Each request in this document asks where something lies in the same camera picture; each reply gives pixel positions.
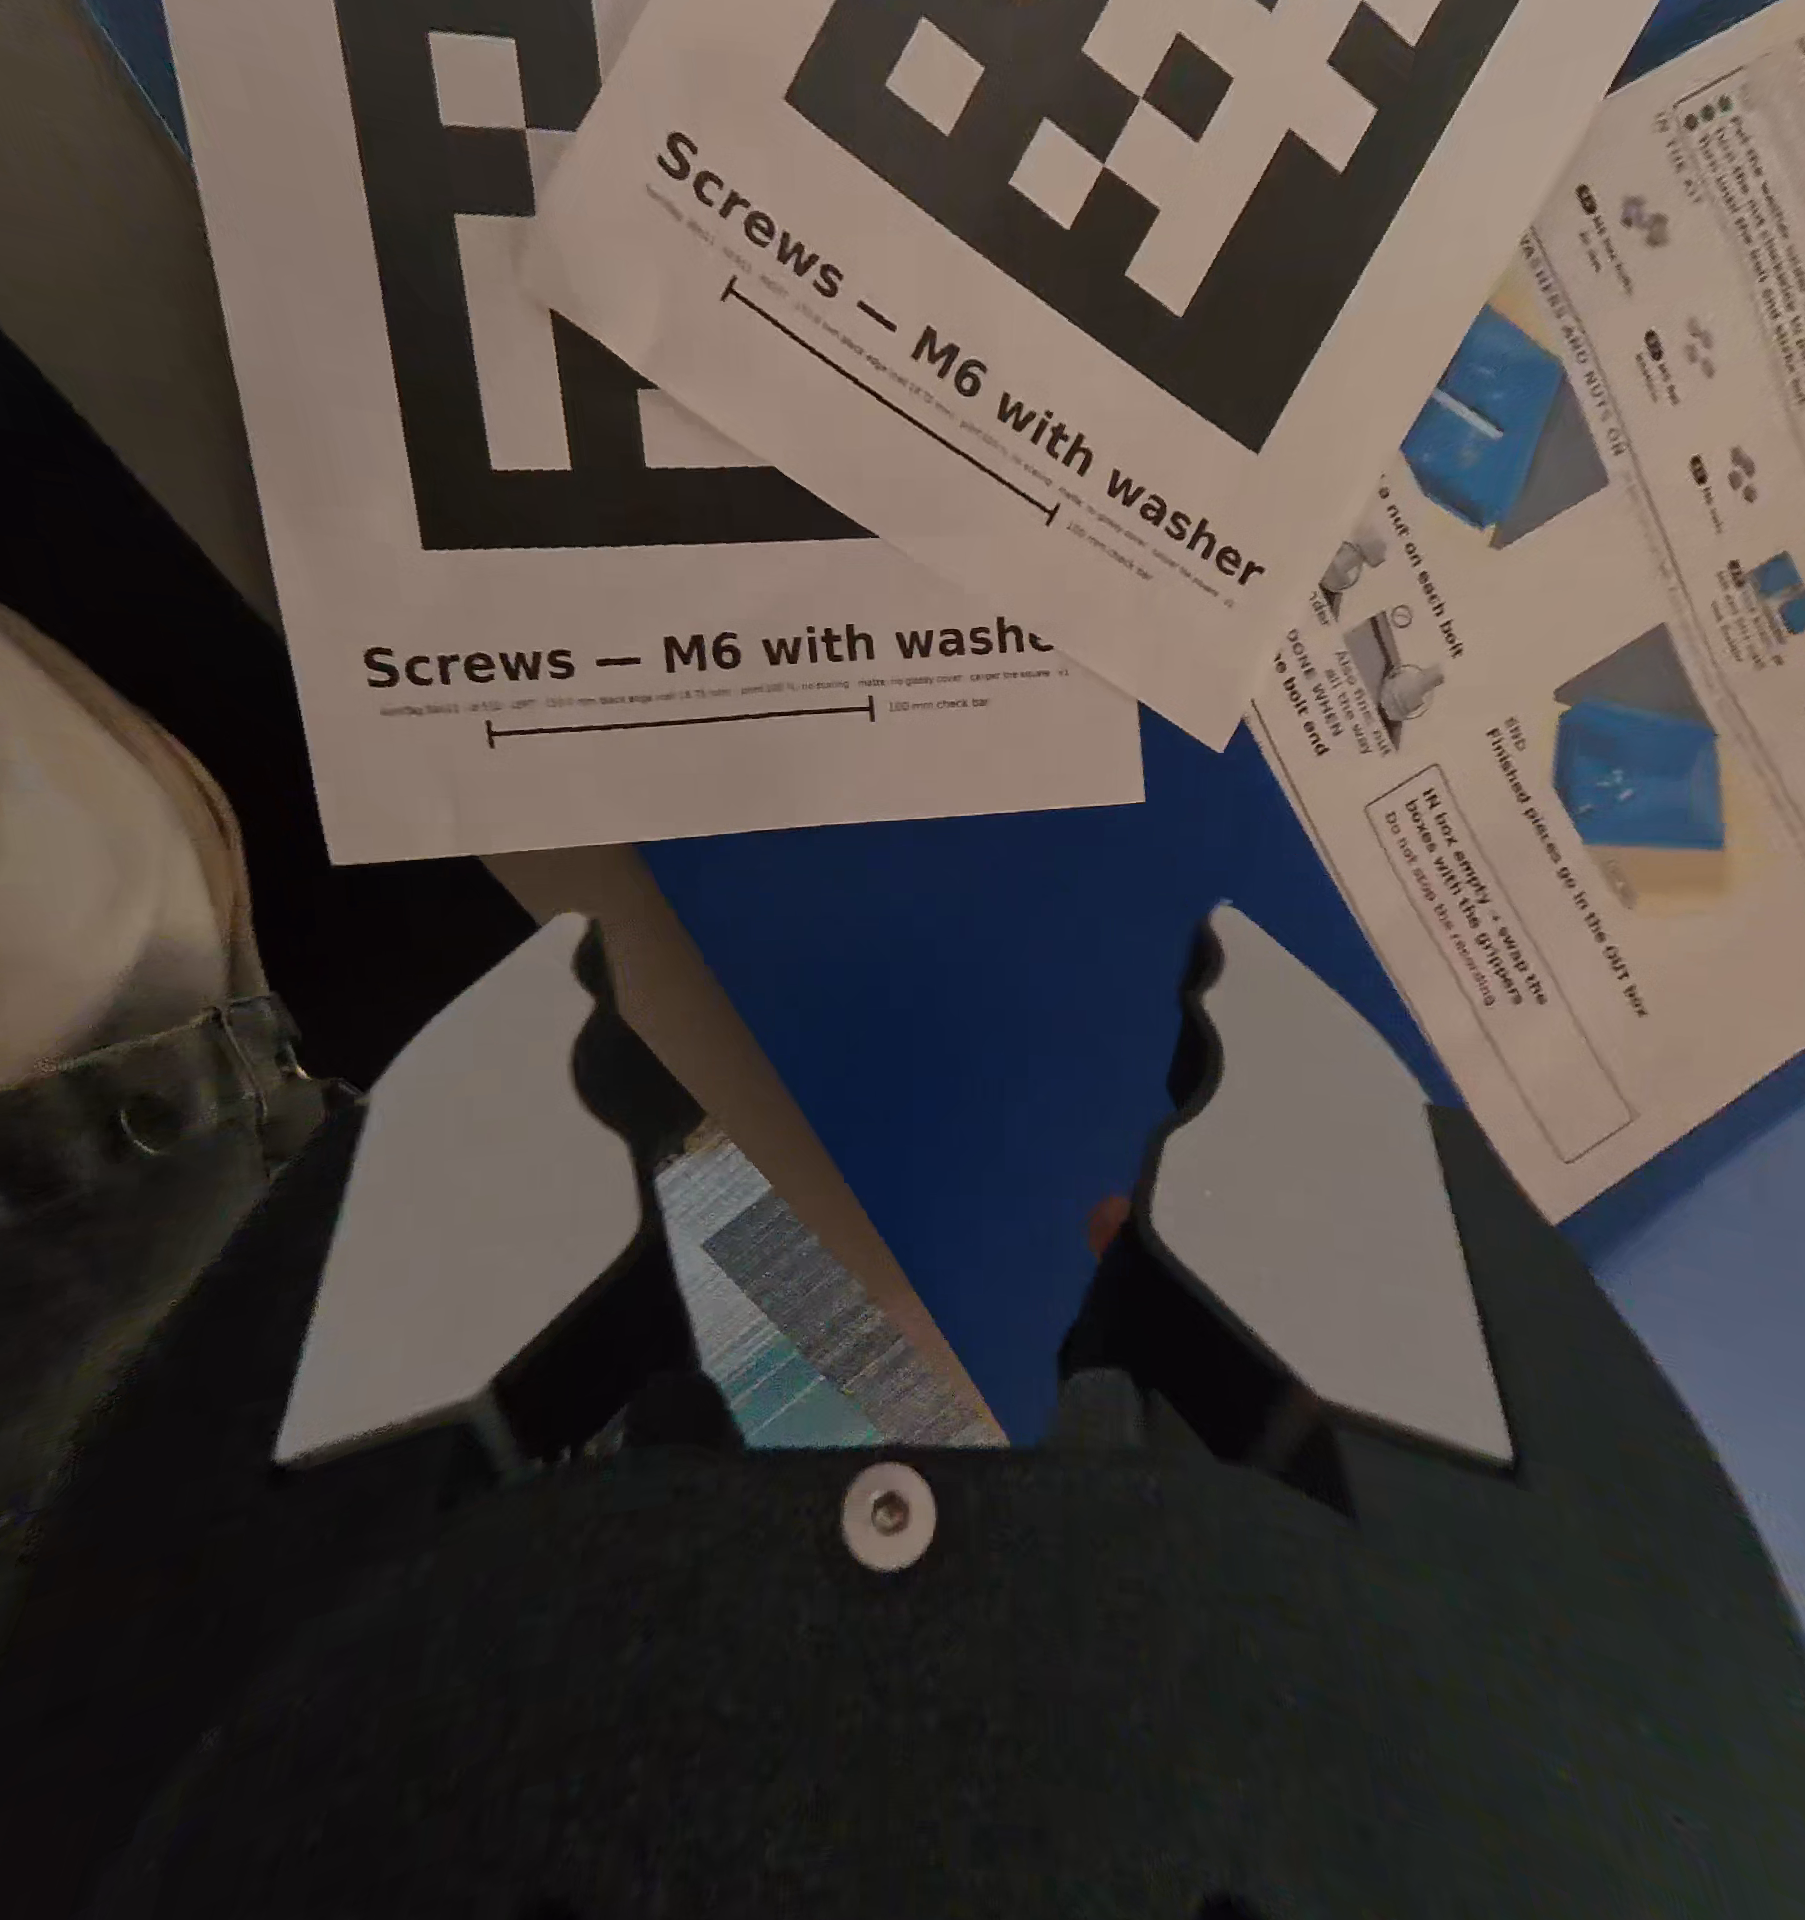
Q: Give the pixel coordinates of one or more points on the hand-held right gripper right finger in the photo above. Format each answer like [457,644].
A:
[1291,1201]

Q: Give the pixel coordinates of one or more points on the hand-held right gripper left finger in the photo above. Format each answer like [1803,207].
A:
[452,1201]

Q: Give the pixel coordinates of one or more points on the blue plastic folder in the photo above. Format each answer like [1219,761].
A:
[961,1052]

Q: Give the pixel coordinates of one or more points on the person's pale top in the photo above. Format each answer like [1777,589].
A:
[62,839]

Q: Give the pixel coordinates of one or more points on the printed instruction sheet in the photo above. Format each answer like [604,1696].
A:
[1623,751]

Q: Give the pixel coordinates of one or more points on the white sheet with square tag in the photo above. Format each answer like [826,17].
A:
[317,451]
[724,225]

